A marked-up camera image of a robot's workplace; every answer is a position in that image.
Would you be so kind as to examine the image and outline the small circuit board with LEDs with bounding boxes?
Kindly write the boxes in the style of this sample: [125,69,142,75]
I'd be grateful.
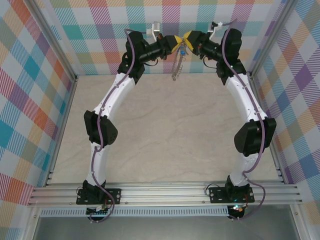
[228,203,247,217]

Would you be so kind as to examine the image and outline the small green circuit board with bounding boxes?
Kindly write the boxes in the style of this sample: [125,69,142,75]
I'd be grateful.
[86,206,111,216]

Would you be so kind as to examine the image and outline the right white camera bracket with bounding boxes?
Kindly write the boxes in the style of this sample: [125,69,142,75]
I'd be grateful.
[207,21,225,40]

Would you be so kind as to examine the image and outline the white camera bracket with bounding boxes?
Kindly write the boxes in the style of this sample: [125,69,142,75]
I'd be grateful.
[207,21,225,40]
[147,22,161,41]

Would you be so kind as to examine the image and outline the left white camera bracket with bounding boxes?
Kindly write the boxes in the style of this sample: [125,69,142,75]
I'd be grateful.
[147,22,161,41]

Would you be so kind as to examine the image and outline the aluminium corner post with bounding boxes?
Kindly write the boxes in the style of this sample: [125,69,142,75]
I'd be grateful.
[26,0,79,83]
[248,0,302,81]

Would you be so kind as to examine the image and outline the aluminium side rail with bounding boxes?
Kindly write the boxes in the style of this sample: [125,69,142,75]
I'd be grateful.
[248,72,286,185]
[43,74,79,188]

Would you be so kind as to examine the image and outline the aluminium slotted frame rail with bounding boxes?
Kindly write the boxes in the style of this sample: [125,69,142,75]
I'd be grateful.
[27,181,304,207]

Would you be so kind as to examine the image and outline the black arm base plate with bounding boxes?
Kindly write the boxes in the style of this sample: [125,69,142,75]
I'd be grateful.
[76,187,123,206]
[208,186,256,204]

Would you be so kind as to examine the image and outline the light blue slotted cable duct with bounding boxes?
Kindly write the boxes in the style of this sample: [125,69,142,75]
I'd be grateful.
[39,206,230,218]

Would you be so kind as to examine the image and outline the aluminium frame leg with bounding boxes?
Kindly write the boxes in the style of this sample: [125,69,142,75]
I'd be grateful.
[291,203,310,240]
[21,206,41,240]

